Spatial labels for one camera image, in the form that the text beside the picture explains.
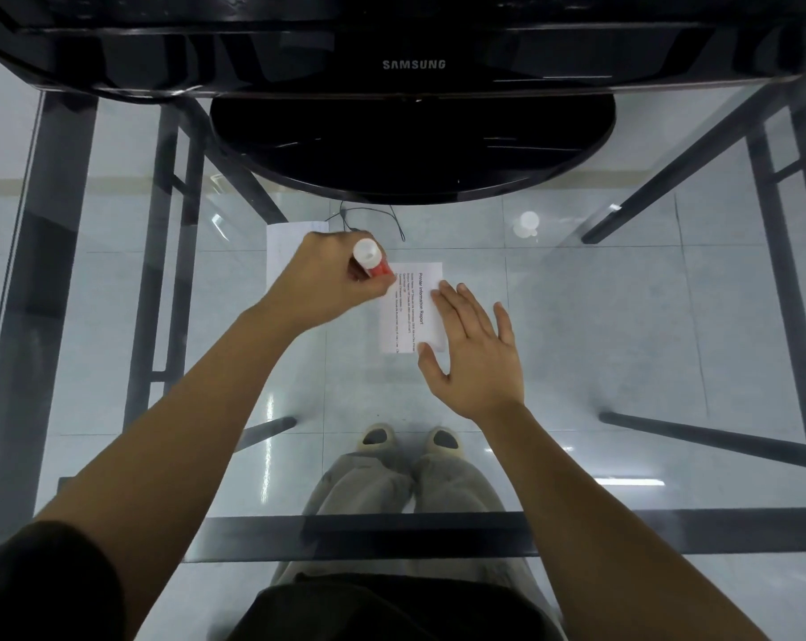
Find black metal table frame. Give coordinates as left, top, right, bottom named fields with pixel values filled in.
left=0, top=78, right=806, bottom=563

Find red and white glue stick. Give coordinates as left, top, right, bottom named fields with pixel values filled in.
left=352, top=238, right=396, bottom=281

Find person's right forearm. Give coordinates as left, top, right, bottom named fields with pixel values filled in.
left=468, top=402, right=771, bottom=641

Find black shirt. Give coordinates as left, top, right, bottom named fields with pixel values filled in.
left=0, top=520, right=566, bottom=641

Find printed white paper sheet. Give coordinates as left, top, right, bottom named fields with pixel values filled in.
left=379, top=261, right=448, bottom=356

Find person's left forearm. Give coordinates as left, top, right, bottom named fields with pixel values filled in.
left=34, top=301, right=298, bottom=635

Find person's right hand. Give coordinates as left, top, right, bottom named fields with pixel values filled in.
left=416, top=280, right=526, bottom=422

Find thin black cable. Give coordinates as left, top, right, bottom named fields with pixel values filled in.
left=327, top=200, right=408, bottom=243

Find blank white paper sheet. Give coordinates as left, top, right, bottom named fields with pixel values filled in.
left=265, top=221, right=331, bottom=296

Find person's left hand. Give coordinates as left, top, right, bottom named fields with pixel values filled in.
left=261, top=230, right=399, bottom=333

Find grey trousers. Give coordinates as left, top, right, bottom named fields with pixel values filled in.
left=269, top=449, right=539, bottom=598

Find black computer monitor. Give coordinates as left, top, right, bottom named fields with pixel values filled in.
left=0, top=0, right=806, bottom=207

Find beige shoe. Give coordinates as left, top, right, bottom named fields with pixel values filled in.
left=357, top=423, right=396, bottom=456
left=421, top=426, right=464, bottom=459

